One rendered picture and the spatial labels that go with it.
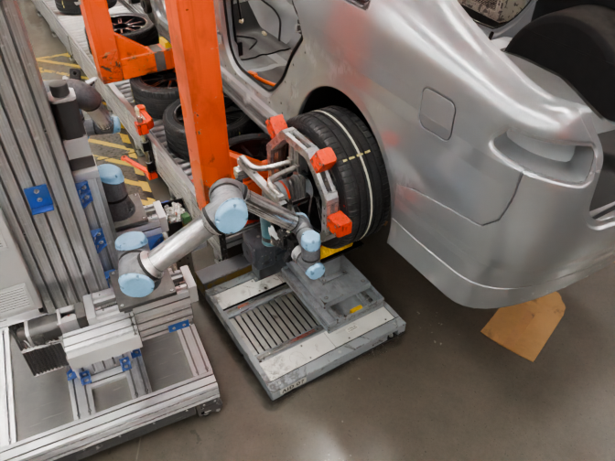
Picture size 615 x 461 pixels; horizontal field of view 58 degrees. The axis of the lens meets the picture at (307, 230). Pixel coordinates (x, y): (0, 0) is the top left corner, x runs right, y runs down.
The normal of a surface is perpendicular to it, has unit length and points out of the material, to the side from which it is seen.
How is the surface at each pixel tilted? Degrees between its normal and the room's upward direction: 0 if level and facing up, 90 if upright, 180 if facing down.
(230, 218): 86
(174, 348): 0
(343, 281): 0
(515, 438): 0
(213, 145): 90
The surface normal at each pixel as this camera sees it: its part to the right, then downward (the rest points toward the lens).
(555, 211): 0.03, 0.62
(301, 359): 0.00, -0.76
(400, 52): -0.84, 0.21
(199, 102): 0.53, 0.55
